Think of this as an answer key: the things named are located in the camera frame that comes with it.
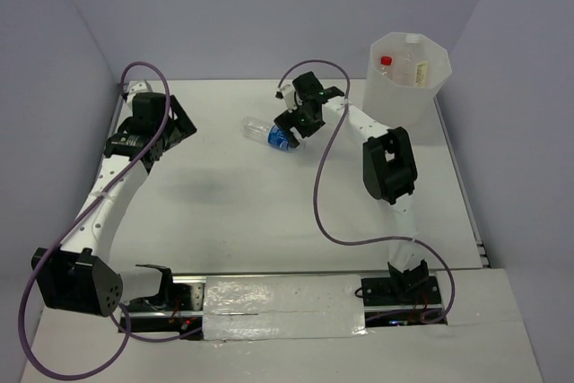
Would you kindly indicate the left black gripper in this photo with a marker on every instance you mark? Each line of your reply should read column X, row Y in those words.
column 182, row 127

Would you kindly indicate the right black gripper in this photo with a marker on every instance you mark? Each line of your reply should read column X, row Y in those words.
column 288, row 121

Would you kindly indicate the blue label clear bottle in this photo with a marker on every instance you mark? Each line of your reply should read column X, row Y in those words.
column 269, row 134

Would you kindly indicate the red cap water bottle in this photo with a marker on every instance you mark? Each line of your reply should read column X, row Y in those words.
column 387, row 64

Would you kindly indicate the apple juice clear bottle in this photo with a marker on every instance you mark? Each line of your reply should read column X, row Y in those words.
column 411, row 68

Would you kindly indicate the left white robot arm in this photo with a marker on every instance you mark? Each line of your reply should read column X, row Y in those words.
column 76, row 276

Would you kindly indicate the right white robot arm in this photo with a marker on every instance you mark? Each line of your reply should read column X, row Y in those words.
column 388, row 165

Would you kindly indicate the white plastic bin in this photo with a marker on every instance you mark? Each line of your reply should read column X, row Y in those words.
column 395, row 105

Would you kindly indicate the silver tape sheet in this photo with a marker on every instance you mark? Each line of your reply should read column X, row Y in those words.
column 282, row 307

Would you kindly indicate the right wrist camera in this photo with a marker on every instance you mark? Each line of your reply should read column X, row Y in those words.
column 288, row 95

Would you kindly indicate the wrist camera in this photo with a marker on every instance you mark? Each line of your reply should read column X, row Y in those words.
column 288, row 95
column 137, row 87

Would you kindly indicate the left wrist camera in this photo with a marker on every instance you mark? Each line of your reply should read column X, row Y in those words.
column 137, row 87

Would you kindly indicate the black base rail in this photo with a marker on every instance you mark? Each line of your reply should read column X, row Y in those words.
column 182, row 318

